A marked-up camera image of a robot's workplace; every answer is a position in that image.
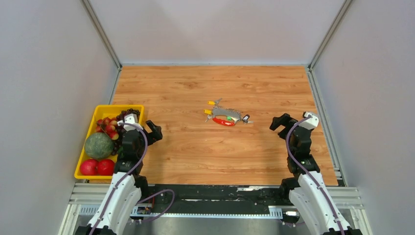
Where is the dark grape bunch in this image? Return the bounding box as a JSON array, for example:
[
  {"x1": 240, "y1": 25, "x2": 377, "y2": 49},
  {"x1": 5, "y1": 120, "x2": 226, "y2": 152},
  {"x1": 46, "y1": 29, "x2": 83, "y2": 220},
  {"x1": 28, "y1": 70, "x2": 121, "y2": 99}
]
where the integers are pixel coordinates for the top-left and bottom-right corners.
[{"x1": 111, "y1": 108, "x2": 140, "y2": 156}]

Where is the red apple left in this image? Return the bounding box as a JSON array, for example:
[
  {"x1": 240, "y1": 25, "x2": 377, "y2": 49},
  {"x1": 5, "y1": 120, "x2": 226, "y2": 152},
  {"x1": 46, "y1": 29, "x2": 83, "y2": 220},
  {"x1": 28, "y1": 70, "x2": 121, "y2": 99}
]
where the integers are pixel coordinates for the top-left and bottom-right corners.
[{"x1": 80, "y1": 159, "x2": 99, "y2": 176}]

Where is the red apple right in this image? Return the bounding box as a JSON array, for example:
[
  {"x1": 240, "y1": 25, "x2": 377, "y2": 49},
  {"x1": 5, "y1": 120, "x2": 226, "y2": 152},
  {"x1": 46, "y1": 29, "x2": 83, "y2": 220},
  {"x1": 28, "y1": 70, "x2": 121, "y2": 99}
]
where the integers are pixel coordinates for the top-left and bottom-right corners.
[{"x1": 97, "y1": 159, "x2": 115, "y2": 176}]

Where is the keyring tool with keys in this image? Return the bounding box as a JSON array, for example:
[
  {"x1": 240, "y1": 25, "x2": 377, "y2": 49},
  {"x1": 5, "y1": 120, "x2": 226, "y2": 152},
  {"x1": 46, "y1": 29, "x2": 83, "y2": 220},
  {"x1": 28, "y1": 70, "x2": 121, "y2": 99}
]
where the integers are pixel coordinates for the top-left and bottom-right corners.
[{"x1": 203, "y1": 98, "x2": 253, "y2": 127}]

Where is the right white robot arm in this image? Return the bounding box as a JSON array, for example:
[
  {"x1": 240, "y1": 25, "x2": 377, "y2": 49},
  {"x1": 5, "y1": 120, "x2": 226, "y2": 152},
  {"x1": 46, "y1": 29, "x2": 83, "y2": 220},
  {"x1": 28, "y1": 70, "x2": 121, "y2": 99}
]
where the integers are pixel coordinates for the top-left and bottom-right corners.
[{"x1": 270, "y1": 112, "x2": 362, "y2": 235}]

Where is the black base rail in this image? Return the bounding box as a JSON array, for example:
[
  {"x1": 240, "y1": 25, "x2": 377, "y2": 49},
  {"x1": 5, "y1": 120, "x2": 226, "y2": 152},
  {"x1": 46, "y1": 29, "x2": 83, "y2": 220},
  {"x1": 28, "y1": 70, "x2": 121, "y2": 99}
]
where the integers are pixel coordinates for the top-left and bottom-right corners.
[{"x1": 130, "y1": 184, "x2": 302, "y2": 225}]

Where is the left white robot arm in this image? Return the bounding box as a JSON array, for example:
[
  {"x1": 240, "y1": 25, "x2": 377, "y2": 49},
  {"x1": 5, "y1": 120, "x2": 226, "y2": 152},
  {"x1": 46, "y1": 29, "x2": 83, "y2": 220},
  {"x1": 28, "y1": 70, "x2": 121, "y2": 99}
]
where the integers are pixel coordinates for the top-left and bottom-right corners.
[{"x1": 75, "y1": 120, "x2": 162, "y2": 235}]

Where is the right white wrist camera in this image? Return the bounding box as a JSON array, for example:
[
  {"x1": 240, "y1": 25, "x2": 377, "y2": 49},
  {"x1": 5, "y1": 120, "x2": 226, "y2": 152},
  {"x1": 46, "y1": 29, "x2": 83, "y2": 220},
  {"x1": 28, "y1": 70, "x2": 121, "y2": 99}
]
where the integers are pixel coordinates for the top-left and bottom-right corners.
[{"x1": 300, "y1": 112, "x2": 320, "y2": 130}]

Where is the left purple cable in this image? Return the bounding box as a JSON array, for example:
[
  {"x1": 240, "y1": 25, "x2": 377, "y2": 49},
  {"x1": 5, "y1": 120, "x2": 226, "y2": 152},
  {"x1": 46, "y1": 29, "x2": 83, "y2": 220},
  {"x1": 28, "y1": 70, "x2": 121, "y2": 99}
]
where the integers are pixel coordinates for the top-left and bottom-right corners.
[{"x1": 87, "y1": 121, "x2": 176, "y2": 235}]

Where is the green melon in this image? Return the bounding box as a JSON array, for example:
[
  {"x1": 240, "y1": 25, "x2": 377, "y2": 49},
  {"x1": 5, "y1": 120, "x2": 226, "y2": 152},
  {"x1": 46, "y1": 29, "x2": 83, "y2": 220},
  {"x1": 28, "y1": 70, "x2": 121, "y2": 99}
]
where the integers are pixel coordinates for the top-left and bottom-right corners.
[{"x1": 84, "y1": 133, "x2": 114, "y2": 160}]

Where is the yellow plastic bin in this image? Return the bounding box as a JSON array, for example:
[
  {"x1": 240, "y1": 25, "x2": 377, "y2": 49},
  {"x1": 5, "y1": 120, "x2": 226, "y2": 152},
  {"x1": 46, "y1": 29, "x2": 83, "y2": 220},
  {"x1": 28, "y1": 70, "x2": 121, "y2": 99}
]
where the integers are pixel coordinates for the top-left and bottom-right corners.
[{"x1": 74, "y1": 105, "x2": 145, "y2": 182}]

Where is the red apple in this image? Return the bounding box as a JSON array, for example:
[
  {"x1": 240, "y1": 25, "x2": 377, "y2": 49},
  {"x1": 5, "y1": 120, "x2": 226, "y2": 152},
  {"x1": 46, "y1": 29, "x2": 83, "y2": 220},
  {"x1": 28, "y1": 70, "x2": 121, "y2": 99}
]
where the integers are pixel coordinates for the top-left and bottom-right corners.
[
  {"x1": 97, "y1": 159, "x2": 115, "y2": 176},
  {"x1": 80, "y1": 159, "x2": 99, "y2": 176}
]

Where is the small red lychee cluster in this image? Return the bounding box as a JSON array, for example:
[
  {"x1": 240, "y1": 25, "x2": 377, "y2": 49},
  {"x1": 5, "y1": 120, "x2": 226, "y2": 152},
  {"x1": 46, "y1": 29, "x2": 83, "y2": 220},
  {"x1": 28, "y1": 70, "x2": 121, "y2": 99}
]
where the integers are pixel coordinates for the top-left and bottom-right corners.
[{"x1": 94, "y1": 117, "x2": 119, "y2": 141}]

